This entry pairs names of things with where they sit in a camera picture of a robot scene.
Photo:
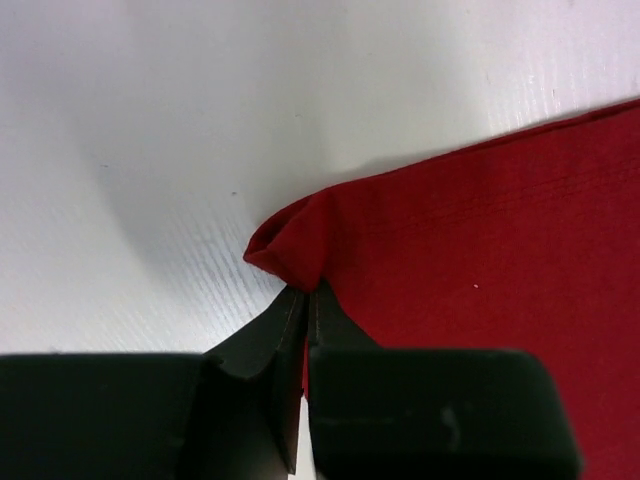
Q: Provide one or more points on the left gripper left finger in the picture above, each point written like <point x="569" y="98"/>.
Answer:
<point x="229" y="413"/>

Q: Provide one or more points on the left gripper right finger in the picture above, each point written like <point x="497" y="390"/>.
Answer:
<point x="397" y="413"/>

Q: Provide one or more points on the red t shirt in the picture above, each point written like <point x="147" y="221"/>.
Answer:
<point x="528" y="241"/>

